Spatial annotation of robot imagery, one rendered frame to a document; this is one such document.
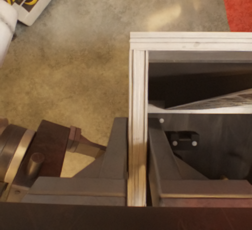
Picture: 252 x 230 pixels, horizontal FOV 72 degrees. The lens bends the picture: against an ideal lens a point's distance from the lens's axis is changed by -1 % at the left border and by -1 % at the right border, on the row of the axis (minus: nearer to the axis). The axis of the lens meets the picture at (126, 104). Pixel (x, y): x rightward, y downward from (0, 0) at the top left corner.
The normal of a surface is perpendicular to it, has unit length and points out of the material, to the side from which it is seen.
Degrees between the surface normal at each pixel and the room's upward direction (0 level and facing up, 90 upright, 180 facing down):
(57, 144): 74
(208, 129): 0
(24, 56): 0
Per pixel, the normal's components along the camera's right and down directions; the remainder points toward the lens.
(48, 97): -0.03, 0.11
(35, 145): 0.48, -0.80
